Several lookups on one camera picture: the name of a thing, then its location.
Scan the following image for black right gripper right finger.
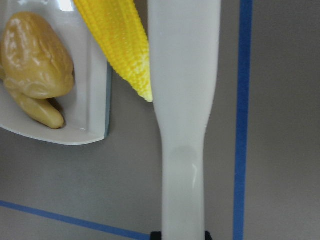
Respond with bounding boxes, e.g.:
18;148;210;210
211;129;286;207
204;231;212;240

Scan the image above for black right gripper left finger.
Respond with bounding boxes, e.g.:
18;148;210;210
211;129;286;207
149;231;162;240

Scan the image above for beige plastic dustpan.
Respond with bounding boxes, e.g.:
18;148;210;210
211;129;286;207
0;0;113;145

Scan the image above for beige hand brush black bristles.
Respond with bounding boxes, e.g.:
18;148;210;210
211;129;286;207
147;0;222;240

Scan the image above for toy ginger root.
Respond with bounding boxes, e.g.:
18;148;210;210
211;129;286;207
0;65;65;129

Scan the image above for yellow toy corn cob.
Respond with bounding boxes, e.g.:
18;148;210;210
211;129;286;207
74;0;153;103

